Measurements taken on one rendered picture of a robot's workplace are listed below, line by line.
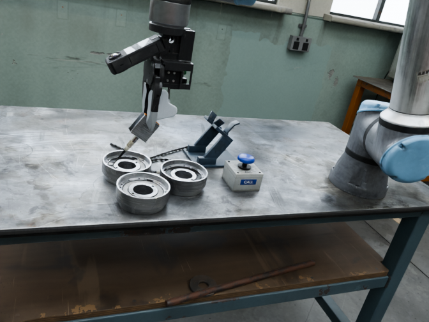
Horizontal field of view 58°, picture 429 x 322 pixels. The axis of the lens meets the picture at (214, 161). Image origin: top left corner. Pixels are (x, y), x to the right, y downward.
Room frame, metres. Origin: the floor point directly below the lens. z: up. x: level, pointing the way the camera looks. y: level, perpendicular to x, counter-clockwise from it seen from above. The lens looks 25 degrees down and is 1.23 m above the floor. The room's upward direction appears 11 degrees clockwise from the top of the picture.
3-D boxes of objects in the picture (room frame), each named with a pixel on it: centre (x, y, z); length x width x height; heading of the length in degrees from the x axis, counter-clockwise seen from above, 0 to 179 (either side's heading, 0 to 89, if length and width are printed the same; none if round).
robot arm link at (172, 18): (0.78, 0.14, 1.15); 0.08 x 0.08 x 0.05
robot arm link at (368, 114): (0.95, -0.39, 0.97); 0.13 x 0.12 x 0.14; 5
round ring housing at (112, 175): (0.76, 0.19, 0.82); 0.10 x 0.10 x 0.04
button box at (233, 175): (0.83, -0.08, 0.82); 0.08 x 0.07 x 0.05; 114
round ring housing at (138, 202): (0.67, 0.13, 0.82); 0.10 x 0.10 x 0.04
